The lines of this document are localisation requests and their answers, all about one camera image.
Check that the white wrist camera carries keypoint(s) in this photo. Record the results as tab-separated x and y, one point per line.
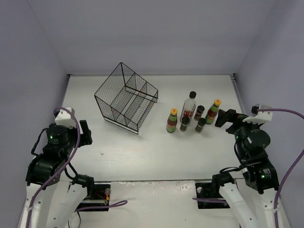
259	117
63	118

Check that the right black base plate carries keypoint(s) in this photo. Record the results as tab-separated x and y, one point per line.
204	190

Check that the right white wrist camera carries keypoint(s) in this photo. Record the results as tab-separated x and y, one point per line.
259	117

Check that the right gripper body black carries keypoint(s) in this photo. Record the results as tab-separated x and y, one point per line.
229	118

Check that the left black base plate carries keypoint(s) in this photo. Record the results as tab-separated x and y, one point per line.
99	198

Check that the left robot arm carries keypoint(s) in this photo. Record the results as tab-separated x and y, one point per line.
45	169

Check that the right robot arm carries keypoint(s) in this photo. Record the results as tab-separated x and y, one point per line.
259	173

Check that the sauce bottle yellow cap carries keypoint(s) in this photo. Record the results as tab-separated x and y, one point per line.
172	121
212	112

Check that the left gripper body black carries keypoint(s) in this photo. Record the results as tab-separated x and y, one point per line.
85	132

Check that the spice jar taped lid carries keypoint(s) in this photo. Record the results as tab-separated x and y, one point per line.
199	112

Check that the spice jar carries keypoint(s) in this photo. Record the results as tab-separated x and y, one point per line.
200	125
184	123

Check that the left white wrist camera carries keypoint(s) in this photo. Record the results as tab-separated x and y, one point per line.
63	118

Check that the black wire mesh rack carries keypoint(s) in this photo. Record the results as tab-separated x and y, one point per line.
125	98

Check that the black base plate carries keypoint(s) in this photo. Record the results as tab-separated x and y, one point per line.
99	198
204	190

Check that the clear bottle red label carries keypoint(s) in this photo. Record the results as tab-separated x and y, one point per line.
189	106

